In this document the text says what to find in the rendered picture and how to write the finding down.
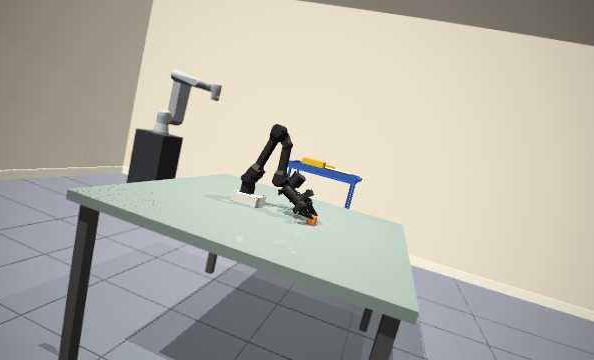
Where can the orange block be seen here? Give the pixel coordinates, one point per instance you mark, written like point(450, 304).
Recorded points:
point(311, 222)

